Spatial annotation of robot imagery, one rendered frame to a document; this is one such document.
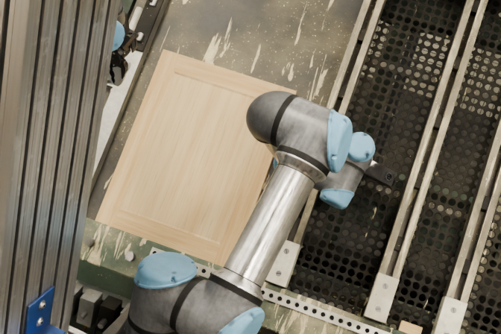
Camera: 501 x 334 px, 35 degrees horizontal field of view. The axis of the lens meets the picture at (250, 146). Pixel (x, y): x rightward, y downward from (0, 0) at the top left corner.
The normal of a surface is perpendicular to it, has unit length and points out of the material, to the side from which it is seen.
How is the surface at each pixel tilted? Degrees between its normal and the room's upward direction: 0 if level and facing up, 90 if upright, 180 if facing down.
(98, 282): 90
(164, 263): 7
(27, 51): 90
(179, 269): 8
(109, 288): 90
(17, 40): 90
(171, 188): 54
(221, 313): 47
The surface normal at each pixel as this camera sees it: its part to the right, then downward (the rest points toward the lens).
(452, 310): -0.10, -0.23
